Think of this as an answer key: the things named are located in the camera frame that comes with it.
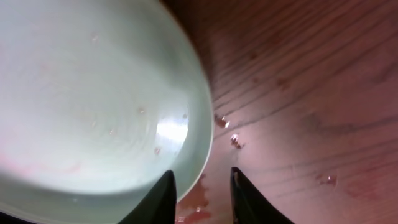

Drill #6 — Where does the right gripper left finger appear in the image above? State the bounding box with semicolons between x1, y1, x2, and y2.
118;170;177;224

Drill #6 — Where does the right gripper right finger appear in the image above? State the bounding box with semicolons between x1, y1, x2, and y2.
230;167;294;224

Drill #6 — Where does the light blue plate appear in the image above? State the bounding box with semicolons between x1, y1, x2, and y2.
1;0;213;223

